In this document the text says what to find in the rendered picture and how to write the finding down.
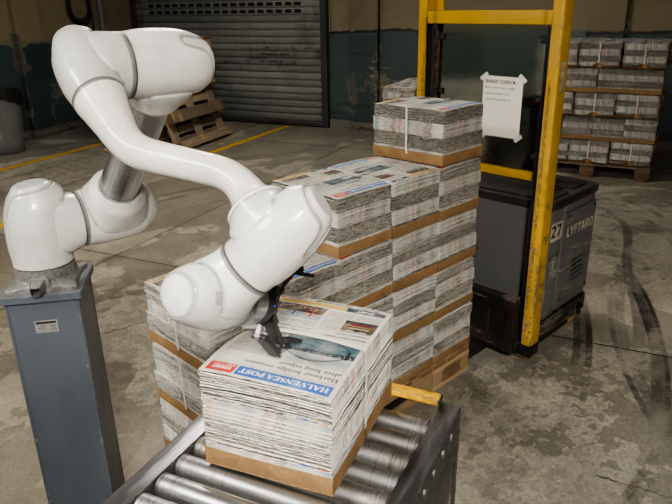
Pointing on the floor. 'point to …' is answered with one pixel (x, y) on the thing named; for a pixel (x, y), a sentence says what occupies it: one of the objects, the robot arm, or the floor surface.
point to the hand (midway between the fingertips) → (299, 307)
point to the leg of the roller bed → (448, 485)
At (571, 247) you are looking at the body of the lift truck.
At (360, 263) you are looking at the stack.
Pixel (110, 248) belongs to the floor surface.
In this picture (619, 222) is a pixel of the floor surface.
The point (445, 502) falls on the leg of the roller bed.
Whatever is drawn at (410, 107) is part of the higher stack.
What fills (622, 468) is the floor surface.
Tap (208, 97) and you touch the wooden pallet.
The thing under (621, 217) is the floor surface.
